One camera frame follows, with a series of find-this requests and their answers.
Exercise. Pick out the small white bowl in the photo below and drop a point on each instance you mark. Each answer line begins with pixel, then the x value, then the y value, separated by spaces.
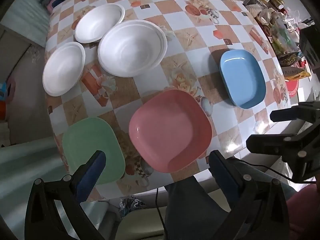
pixel 62 67
pixel 97 22

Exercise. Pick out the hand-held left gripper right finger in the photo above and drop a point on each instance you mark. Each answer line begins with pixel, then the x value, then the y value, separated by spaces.
pixel 221 172

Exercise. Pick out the large white bowl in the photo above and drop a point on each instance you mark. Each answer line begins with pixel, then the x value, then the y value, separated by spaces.
pixel 130 47

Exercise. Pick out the green plate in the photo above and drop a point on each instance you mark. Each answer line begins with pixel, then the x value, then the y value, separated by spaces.
pixel 87 137

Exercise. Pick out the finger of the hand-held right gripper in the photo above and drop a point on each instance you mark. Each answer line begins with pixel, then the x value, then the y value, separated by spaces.
pixel 267 143
pixel 287 115

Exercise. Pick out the red woven mat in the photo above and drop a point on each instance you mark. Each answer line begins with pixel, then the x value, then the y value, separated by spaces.
pixel 293 86

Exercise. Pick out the patterned crumpled cloth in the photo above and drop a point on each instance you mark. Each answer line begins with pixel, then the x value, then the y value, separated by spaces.
pixel 131 205

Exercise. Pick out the pink plate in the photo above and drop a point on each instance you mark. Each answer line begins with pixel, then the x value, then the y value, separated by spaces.
pixel 170 130

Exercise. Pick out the yellow snack box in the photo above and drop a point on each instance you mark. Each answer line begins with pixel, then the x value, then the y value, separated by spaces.
pixel 296 73

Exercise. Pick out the cream chair seat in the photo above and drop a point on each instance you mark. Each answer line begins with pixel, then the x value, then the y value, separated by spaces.
pixel 140 225

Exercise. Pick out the orange white container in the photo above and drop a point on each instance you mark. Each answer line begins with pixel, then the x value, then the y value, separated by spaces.
pixel 2 108

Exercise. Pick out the blue plate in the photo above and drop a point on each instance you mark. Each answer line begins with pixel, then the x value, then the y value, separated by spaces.
pixel 242 77

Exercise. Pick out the dark box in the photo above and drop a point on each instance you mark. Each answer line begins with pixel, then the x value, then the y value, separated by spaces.
pixel 310 47

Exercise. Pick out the round pink stool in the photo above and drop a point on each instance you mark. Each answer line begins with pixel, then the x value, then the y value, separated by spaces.
pixel 11 88

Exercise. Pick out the pile of food packets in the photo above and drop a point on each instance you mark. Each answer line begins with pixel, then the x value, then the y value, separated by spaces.
pixel 277 30

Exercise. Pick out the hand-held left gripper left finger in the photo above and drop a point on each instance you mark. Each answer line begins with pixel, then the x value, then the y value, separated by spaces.
pixel 91 170

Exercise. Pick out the person's leg in jeans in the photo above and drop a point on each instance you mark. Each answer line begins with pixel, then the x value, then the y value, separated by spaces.
pixel 190 210

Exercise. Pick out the person's pink shirt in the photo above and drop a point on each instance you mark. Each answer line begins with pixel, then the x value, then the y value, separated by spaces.
pixel 305 205

